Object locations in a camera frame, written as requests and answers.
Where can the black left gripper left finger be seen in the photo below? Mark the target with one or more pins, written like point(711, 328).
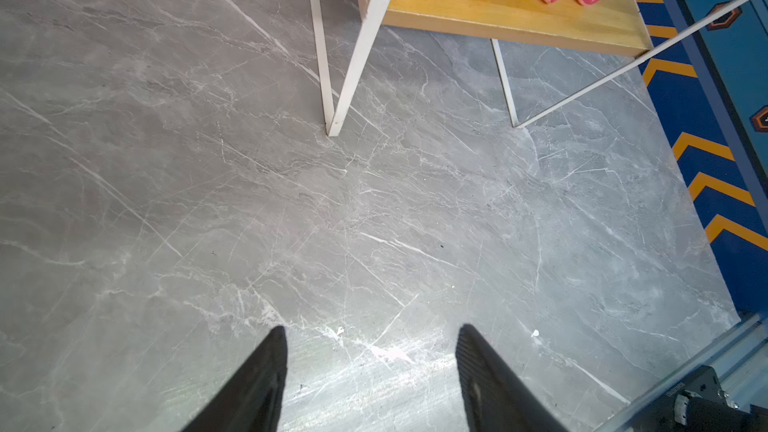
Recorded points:
point(251, 400)

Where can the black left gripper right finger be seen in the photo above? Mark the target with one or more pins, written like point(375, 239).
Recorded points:
point(494, 397)

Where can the wooden two-tier shelf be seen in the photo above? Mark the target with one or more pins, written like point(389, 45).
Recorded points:
point(613, 27)

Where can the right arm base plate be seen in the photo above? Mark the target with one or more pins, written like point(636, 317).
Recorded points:
point(698, 403)

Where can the aluminium mounting rail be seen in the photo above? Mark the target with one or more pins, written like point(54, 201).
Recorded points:
point(722, 388)

